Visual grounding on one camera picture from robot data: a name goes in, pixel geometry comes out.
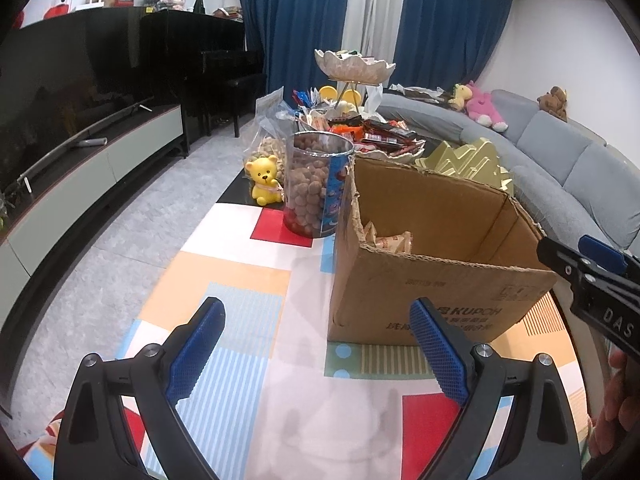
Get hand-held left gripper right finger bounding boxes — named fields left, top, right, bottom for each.
left=409, top=297, right=583, bottom=480

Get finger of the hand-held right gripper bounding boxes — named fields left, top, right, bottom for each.
left=578, top=235, right=640, bottom=277
left=539, top=237, right=608, bottom=291

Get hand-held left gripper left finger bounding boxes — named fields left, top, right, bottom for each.
left=52, top=296, right=226, bottom=480

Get cardboard box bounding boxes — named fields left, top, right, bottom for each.
left=327, top=155, right=561, bottom=348

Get clear jar of chocolate snacks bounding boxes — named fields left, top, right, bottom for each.
left=282, top=131, right=356, bottom=238

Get person's right hand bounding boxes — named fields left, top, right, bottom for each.
left=590, top=350, right=640, bottom=456

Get grey curved sofa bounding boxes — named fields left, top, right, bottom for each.
left=375, top=89, right=640, bottom=271

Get gold mountain-shaped tin box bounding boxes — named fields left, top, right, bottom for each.
left=415, top=137, right=516, bottom=198

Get brown plush toy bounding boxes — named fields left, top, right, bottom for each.
left=536, top=86, right=569, bottom=122

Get pink plush toy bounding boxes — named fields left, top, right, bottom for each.
left=465, top=81, right=508, bottom=132

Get yellow bear figurine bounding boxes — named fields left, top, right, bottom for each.
left=243, top=155, right=283, bottom=208

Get yellow plush toy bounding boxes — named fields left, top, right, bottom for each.
left=447, top=83, right=473, bottom=112

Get clear bag of nuts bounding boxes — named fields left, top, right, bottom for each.
left=245, top=87, right=301, bottom=186

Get grey television cabinet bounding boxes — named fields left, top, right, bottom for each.
left=0, top=104, right=191, bottom=411

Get snack heap in large bowl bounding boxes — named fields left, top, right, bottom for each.
left=300, top=110, right=426, bottom=153

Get clothes on sofa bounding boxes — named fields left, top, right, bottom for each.
left=390, top=84, right=446, bottom=103

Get blue curtain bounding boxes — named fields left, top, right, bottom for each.
left=392, top=0, right=516, bottom=93
left=235, top=0, right=351, bottom=103

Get heap of blue packets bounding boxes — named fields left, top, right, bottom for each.
left=292, top=87, right=321, bottom=111

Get gold tiered bowl stand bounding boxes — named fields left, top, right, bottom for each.
left=330, top=77, right=366, bottom=111

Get small white petal bowl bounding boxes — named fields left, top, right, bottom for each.
left=314, top=49, right=397, bottom=83

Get black television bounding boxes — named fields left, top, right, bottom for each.
left=0, top=10, right=156, bottom=191

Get black upright piano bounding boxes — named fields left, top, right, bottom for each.
left=142, top=9, right=268, bottom=138

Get white sheer curtain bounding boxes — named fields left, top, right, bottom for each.
left=342, top=0, right=413, bottom=88

